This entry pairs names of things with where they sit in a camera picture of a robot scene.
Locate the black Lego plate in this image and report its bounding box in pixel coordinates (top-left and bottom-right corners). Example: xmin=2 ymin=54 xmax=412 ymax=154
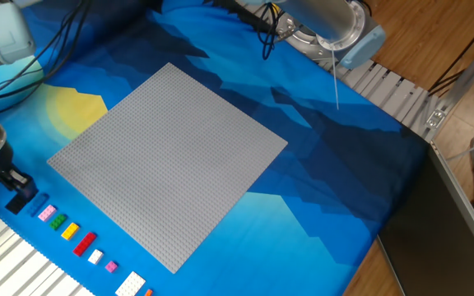
xmin=4 ymin=192 xmax=36 ymax=215

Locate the blue Lego brick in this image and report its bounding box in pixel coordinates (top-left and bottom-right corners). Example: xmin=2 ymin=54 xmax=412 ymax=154
xmin=26 ymin=192 xmax=50 ymax=218

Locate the pink Lego brick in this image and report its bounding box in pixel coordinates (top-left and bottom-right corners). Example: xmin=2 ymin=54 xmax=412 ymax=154
xmin=37 ymin=204 xmax=58 ymax=223

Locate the green Lego brick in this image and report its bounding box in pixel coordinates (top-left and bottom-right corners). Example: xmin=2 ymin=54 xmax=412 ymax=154
xmin=49 ymin=213 xmax=68 ymax=232

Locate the yellow Lego brick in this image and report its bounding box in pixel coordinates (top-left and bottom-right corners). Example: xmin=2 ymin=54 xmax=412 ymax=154
xmin=60 ymin=221 xmax=81 ymax=242

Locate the red Lego brick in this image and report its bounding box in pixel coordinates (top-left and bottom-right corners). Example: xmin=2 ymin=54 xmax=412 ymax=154
xmin=72 ymin=231 xmax=98 ymax=258

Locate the small white Lego brick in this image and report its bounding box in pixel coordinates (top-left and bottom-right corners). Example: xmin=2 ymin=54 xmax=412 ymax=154
xmin=87 ymin=248 xmax=105 ymax=266

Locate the large white Lego plate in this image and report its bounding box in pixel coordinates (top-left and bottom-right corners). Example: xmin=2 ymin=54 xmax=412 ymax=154
xmin=114 ymin=271 xmax=147 ymax=296

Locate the large grey Lego baseplate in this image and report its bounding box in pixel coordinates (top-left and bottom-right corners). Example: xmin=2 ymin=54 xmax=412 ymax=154
xmin=46 ymin=62 xmax=289 ymax=275

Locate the blue mountain print cloth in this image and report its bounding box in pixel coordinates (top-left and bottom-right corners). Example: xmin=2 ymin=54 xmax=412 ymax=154
xmin=0 ymin=0 xmax=430 ymax=296

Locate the black looped cable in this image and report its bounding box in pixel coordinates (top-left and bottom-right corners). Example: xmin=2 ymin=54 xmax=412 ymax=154
xmin=257 ymin=3 xmax=288 ymax=61

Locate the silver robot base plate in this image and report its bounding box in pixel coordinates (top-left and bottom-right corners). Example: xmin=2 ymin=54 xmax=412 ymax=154
xmin=277 ymin=14 xmax=341 ymax=62

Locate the dark panel with metal frame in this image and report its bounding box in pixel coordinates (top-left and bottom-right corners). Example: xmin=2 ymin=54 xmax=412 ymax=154
xmin=376 ymin=141 xmax=474 ymax=296

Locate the aluminium beam with corner bracket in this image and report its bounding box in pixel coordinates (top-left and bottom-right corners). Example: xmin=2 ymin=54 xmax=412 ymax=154
xmin=424 ymin=26 xmax=474 ymax=143

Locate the black floor cable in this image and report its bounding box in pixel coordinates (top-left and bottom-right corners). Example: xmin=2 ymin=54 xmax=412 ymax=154
xmin=427 ymin=7 xmax=474 ymax=95

